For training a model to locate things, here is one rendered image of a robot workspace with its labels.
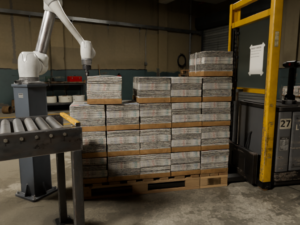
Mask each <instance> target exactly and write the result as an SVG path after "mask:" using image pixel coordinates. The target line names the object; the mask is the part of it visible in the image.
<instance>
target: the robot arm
mask: <svg viewBox="0 0 300 225"><path fill-rule="evenodd" d="M43 1H44V15H43V19H42V24H41V28H40V32H39V36H38V39H37V44H36V48H35V51H33V52H21V53H20V55H19V57H18V73H19V80H15V82H14V84H45V82H41V81H39V75H42V74H45V73H46V72H47V70H48V60H49V57H48V55H47V54H46V53H47V50H48V46H49V42H50V37H51V33H52V29H53V26H54V21H55V17H56V15H57V16H58V18H59V19H60V20H61V21H62V23H63V24H64V25H65V26H66V27H67V29H68V30H69V31H70V32H71V34H72V35H73V36H74V37H75V38H76V40H77V41H78V43H79V44H80V54H81V61H82V65H83V70H85V72H84V73H85V82H86V83H85V92H87V77H88V76H89V72H88V70H91V65H92V59H93V58H94V57H95V55H96V52H95V50H94V48H93V47H92V43H91V42H90V41H85V40H84V39H83V38H82V37H81V35H80V34H79V32H78V31H77V30H76V28H75V27H74V26H73V24H72V23H71V22H70V20H69V19H68V17H67V16H66V14H65V12H64V11H63V9H62V5H63V1H62V0H43Z"/></svg>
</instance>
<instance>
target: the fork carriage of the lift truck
mask: <svg viewBox="0 0 300 225"><path fill-rule="evenodd" d="M228 150H229V158H228V159H229V160H228V166H229V167H230V168H231V170H232V171H233V172H235V173H239V174H241V175H242V176H243V179H245V180H246V181H248V182H249V183H250V184H256V180H257V166H258V154H257V153H255V152H253V151H251V150H249V149H247V148H245V147H243V146H241V145H239V144H237V143H235V142H233V141H230V140H229V149H228Z"/></svg>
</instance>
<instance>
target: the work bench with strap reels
mask: <svg viewBox="0 0 300 225"><path fill-rule="evenodd" d="M85 83H86V82H84V81H82V77H81V76H68V77H67V81H65V82H50V83H49V82H45V84H47V85H49V84H50V85H82V94H83V95H73V96H58V100H59V101H57V96H47V105H63V104H72V103H73V102H74V101H85V95H84V85H85Z"/></svg>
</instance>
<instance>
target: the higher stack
mask: <svg viewBox="0 0 300 225"><path fill-rule="evenodd" d="M232 62H233V52H232V51H201V52H199V53H195V54H191V55H190V62H189V70H190V72H196V71H232V70H233V63H232ZM196 77H202V86H201V87H202V88H201V90H202V91H201V97H220V96H231V95H232V77H229V76H196ZM201 103H202V105H201V114H202V122H206V121H230V120H231V119H230V118H231V117H230V115H231V114H230V111H231V109H230V106H231V105H230V102H229V101H209V102H202V101H201ZM200 127H201V141H200V142H201V143H200V145H201V146H213V145H227V144H229V140H230V139H229V137H230V135H229V134H230V129H229V128H230V127H229V126H228V125H220V126H200ZM228 158H229V150H228V149H218V150H200V169H201V170H205V169H216V168H227V167H228V160H229V159H228ZM199 177H200V188H212V187H221V186H227V180H228V172H218V173H207V174H199Z"/></svg>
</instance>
